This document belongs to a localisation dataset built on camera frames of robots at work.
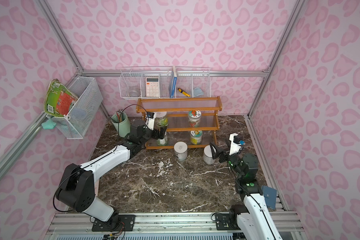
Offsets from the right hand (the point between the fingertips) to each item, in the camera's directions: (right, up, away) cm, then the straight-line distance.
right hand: (217, 140), depth 72 cm
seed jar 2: (-3, -11, +15) cm, 19 cm away
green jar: (-30, +10, +16) cm, 35 cm away
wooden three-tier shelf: (-20, +6, +31) cm, 37 cm away
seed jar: (-18, -7, +17) cm, 26 cm away
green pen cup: (-59, +11, +27) cm, 66 cm away
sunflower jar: (-9, 0, +24) cm, 25 cm away
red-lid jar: (-10, +13, +15) cm, 22 cm away
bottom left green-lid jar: (-31, -3, +28) cm, 42 cm away
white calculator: (-36, +32, +21) cm, 52 cm away
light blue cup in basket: (-7, +31, +28) cm, 42 cm away
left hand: (-31, +10, +14) cm, 35 cm away
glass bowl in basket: (-49, +28, +25) cm, 62 cm away
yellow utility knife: (-17, +29, +23) cm, 40 cm away
